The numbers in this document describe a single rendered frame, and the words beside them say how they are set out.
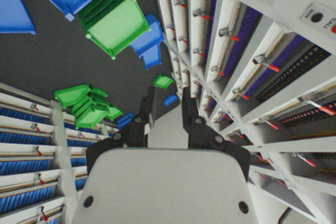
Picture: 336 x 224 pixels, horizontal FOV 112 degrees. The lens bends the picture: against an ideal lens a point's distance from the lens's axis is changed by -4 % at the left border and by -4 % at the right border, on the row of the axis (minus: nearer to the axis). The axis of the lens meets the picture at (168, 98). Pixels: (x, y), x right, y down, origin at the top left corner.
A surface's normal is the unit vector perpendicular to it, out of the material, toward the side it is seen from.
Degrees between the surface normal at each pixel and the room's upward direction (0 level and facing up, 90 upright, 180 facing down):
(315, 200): 90
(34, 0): 0
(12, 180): 60
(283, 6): 90
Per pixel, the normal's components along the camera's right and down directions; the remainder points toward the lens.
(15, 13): 0.51, 0.75
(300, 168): -0.18, -0.39
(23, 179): 0.98, -0.09
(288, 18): -0.84, 0.54
